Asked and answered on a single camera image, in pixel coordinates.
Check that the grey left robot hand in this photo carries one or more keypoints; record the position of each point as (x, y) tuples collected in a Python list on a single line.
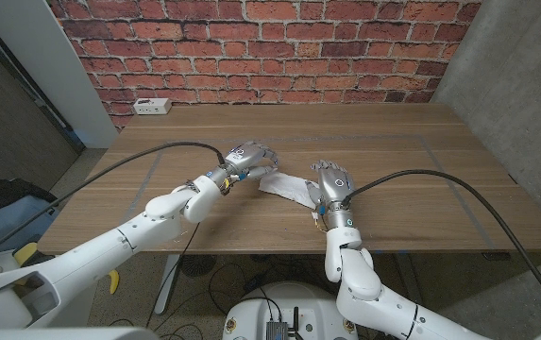
[(244, 156)]

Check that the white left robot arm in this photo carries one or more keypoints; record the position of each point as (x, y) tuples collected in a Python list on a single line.
[(109, 245)]

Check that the black bag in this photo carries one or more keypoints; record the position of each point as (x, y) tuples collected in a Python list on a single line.
[(1, 193)]

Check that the dark table leg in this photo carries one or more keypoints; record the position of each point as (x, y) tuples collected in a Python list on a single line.
[(404, 269)]

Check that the small grey electronics box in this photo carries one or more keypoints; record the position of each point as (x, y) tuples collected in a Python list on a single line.
[(277, 330)]

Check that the white tissue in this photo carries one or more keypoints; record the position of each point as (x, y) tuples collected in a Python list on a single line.
[(289, 186)]

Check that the white robot torso base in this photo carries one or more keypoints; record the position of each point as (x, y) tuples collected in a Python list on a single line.
[(308, 302)]

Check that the yellow and black object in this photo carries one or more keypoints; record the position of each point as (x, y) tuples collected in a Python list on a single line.
[(24, 250)]

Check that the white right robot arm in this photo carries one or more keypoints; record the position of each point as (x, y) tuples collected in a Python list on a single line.
[(360, 283)]

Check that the red brick printed backdrop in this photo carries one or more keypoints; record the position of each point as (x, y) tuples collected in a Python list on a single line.
[(270, 47)]

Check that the white table leg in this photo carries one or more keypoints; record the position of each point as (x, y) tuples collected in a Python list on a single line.
[(166, 283)]

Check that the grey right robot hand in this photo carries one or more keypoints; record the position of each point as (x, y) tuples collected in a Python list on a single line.
[(336, 184)]

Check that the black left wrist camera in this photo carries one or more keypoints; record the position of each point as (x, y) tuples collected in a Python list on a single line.
[(226, 185)]

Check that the black round fan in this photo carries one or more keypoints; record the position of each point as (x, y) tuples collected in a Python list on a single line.
[(197, 265)]

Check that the white power strip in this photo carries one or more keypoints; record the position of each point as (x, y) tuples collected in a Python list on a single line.
[(152, 106)]

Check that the black antenna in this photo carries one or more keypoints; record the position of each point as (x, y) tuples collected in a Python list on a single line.
[(296, 321)]

